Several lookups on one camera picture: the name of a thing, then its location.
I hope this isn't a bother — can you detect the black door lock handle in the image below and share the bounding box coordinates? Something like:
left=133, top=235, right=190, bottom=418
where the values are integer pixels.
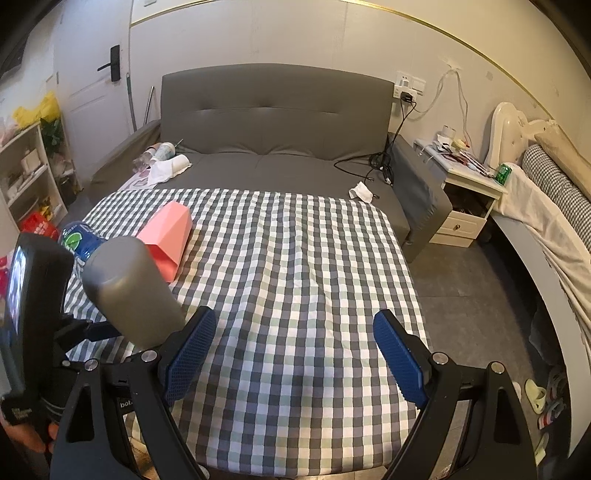
left=96, top=44, right=122, bottom=83

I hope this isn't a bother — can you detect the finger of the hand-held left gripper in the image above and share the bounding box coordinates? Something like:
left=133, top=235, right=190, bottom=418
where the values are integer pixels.
left=55, top=314, right=124, bottom=358

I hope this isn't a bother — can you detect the grey sofa bed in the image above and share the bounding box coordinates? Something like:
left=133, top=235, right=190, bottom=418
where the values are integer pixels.
left=88, top=63, right=454, bottom=265

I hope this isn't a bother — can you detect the pink paper box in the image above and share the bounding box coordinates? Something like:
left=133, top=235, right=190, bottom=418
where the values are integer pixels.
left=137, top=200, right=194, bottom=284

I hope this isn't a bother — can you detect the checkered pillow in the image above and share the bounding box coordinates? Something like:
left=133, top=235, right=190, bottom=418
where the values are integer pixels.
left=521, top=143, right=591, bottom=260

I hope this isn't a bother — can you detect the white cloth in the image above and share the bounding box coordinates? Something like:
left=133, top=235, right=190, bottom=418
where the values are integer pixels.
left=147, top=159, right=180, bottom=188

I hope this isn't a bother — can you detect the white wall outlet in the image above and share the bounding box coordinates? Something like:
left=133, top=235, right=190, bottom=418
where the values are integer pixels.
left=393, top=71, right=427, bottom=100

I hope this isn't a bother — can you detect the plastic cup with straw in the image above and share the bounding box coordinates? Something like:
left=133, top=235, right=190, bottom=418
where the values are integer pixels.
left=144, top=137, right=184, bottom=162

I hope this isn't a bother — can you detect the white door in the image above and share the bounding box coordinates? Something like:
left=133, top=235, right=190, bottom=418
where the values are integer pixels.
left=54, top=0, right=136, bottom=195

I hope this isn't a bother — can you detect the beige pillow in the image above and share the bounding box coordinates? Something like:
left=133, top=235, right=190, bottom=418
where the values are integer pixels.
left=535, top=126, right=591, bottom=195

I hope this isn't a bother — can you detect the white bed sheet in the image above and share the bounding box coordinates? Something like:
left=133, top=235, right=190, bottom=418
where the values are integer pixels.
left=491, top=163, right=591, bottom=315

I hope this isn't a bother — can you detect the grey cup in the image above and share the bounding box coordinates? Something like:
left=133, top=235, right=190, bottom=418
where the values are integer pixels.
left=82, top=237, right=186, bottom=350

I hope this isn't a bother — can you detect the striped slipper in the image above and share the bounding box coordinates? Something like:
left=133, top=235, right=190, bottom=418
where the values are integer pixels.
left=537, top=399, right=567, bottom=430

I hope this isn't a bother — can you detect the white bed headboard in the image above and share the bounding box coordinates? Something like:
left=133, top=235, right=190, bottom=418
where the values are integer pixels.
left=482, top=102, right=562, bottom=169

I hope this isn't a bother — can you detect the white shelf unit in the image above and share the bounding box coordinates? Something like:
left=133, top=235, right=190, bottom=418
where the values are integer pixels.
left=0, top=121, right=57, bottom=232

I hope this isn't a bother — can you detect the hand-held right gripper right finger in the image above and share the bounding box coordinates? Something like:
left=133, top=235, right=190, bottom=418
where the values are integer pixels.
left=372, top=309, right=539, bottom=480

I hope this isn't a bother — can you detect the black cable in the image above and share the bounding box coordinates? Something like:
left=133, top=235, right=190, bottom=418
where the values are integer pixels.
left=333, top=98, right=419, bottom=186

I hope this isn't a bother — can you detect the person's left hand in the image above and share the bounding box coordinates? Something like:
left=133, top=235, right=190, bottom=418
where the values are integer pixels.
left=0, top=408, right=61, bottom=457

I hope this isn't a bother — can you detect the white nightstand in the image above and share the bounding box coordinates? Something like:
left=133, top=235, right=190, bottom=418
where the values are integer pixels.
left=413, top=137, right=507, bottom=248

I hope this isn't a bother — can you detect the green plant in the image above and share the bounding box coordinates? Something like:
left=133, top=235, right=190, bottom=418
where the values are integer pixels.
left=40, top=117, right=66, bottom=158

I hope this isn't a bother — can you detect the checkered blanket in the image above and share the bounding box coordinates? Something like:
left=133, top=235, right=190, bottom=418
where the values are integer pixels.
left=62, top=186, right=433, bottom=475

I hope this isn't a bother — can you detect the crumpled white tissue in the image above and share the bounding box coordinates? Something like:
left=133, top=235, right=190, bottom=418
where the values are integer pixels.
left=348, top=181, right=376, bottom=203

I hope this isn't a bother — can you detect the red box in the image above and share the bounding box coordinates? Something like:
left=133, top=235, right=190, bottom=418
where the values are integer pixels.
left=19, top=211, right=61, bottom=241

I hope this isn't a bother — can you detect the white cable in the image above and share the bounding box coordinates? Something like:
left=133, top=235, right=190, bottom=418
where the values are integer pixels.
left=414, top=59, right=468, bottom=140

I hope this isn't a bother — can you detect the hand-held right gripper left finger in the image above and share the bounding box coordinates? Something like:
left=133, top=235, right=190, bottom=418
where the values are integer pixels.
left=48, top=306, right=218, bottom=480

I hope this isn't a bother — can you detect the blue bottle with green label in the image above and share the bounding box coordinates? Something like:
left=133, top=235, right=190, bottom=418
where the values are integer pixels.
left=57, top=221, right=110, bottom=262

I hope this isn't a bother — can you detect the yellow plastic bag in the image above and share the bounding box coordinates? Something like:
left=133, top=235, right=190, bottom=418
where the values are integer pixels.
left=12, top=91, right=61, bottom=128

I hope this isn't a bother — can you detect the pale yellow slipper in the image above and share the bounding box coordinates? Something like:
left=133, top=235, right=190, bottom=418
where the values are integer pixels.
left=523, top=379, right=548, bottom=412

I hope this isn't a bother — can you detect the white bed frame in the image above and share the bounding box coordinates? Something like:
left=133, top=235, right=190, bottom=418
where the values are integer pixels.
left=491, top=211, right=591, bottom=459

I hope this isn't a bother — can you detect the white paper cup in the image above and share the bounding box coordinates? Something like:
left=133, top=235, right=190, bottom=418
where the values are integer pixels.
left=152, top=154, right=193, bottom=179

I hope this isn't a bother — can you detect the pile of papers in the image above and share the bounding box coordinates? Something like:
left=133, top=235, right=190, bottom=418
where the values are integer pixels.
left=431, top=140, right=496, bottom=179

